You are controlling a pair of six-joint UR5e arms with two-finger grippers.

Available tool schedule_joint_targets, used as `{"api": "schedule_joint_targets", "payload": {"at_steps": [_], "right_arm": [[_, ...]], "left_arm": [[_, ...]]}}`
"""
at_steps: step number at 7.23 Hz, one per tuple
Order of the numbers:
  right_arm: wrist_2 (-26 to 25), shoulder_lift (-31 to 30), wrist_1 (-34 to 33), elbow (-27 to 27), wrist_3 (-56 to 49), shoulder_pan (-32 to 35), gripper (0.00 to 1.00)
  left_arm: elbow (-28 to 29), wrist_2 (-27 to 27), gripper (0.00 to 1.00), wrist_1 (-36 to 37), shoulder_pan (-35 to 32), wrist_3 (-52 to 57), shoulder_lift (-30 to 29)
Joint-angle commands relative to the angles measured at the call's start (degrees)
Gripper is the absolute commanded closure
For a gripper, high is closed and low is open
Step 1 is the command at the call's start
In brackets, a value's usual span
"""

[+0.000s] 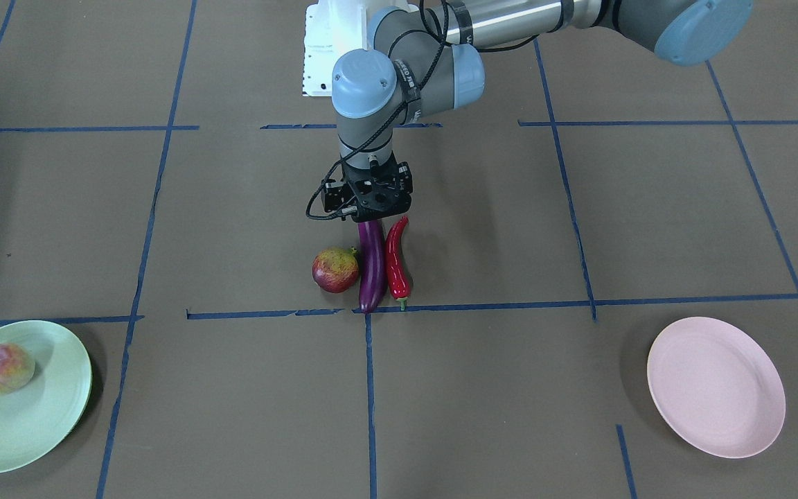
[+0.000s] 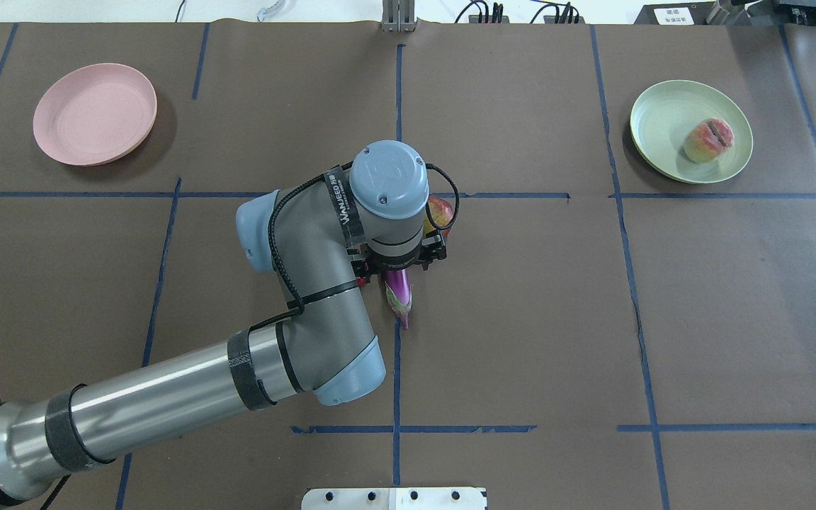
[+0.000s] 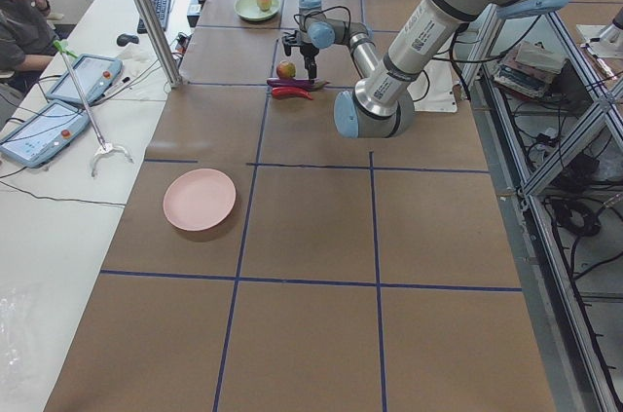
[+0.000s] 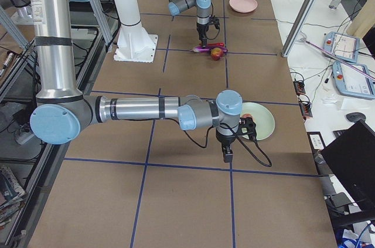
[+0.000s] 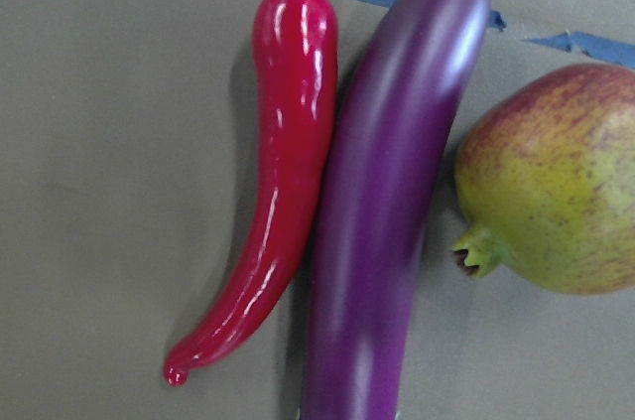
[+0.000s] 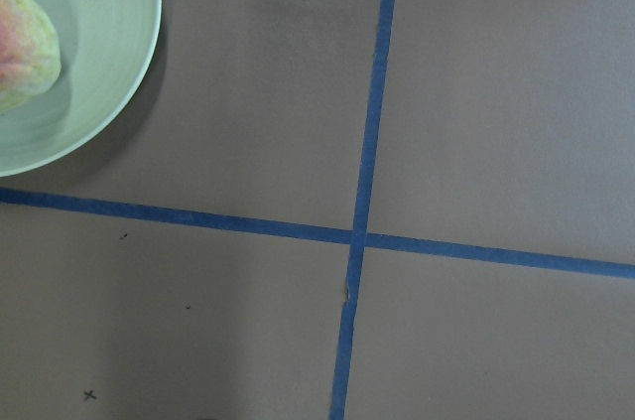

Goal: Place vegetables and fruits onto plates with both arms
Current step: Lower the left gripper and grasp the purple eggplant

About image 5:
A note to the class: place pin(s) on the purple eggplant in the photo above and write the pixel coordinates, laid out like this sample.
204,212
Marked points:
381,172

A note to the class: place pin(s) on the red chili pepper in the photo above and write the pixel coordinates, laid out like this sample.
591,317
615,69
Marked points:
294,48

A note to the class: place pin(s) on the red yellow pomegranate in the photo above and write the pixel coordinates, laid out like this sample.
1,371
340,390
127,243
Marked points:
545,181

